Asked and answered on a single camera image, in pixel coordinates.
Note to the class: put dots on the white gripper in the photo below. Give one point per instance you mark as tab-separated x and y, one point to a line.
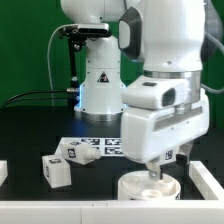
147	134

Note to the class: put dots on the white round stool seat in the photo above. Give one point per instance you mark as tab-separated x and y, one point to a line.
139	186

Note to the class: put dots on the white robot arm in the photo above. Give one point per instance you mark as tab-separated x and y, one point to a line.
144	62

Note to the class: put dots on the white marker sheet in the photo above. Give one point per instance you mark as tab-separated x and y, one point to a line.
109	147

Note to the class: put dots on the white L-shaped fence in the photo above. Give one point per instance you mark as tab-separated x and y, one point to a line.
208	210

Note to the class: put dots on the white left fence block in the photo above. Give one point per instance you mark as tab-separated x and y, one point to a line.
3	171

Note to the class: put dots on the black camera stand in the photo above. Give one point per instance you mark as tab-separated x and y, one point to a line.
77	36

